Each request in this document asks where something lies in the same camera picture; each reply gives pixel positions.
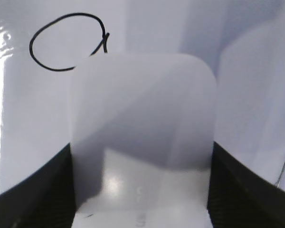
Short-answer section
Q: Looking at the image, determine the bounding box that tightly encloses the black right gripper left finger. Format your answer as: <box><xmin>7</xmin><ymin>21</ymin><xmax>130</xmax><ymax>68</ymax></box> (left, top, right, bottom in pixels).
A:
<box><xmin>0</xmin><ymin>144</ymin><xmax>76</xmax><ymax>228</ymax></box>

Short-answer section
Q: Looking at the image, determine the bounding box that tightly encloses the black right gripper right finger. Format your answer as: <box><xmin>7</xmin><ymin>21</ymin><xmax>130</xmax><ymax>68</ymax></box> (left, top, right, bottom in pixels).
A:
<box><xmin>207</xmin><ymin>142</ymin><xmax>285</xmax><ymax>228</ymax></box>

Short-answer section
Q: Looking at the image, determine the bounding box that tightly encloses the white whiteboard eraser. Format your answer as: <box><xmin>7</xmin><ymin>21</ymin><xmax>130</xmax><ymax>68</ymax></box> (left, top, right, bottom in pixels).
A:
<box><xmin>70</xmin><ymin>54</ymin><xmax>216</xmax><ymax>228</ymax></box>

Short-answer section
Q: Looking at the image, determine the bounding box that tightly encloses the white whiteboard with aluminium frame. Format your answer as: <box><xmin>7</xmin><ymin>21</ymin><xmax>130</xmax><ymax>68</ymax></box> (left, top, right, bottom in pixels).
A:
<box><xmin>0</xmin><ymin>0</ymin><xmax>285</xmax><ymax>193</ymax></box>

